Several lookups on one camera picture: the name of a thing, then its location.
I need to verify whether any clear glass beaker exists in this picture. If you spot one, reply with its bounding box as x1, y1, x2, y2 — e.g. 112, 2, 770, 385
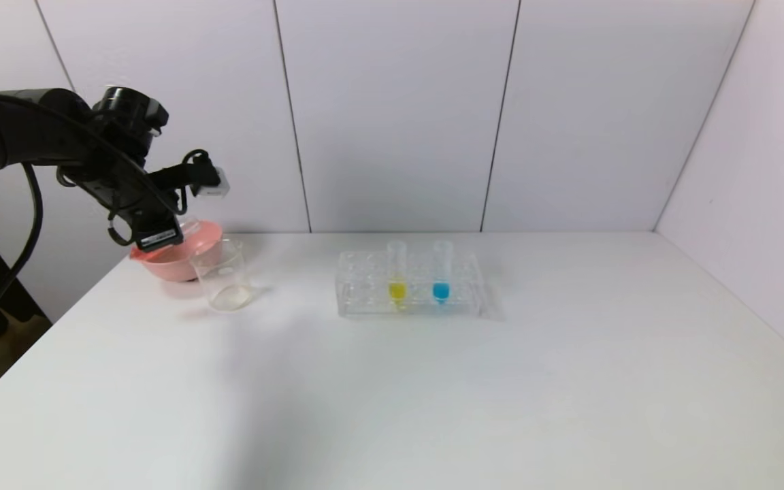
191, 238, 256, 314

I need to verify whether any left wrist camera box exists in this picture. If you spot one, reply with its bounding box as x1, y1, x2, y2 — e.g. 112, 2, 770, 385
191, 165, 231, 199

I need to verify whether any test tube with blue pigment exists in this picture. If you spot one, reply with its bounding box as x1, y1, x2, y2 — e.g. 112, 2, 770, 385
432, 240, 453, 306

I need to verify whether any clear acrylic test tube rack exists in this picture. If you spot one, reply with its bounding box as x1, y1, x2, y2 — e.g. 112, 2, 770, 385
336, 250, 483, 319

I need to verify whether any thin black camera cable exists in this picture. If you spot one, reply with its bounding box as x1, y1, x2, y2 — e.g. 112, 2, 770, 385
0, 71, 214, 217

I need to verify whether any pink bowl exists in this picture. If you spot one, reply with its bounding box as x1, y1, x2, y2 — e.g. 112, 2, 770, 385
129, 219, 224, 284

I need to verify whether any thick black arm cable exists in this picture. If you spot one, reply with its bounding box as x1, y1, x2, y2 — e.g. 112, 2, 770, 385
0, 162, 44, 344

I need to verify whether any test tube with yellow pigment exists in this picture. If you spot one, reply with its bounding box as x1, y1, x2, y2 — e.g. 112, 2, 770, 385
387, 240, 409, 308

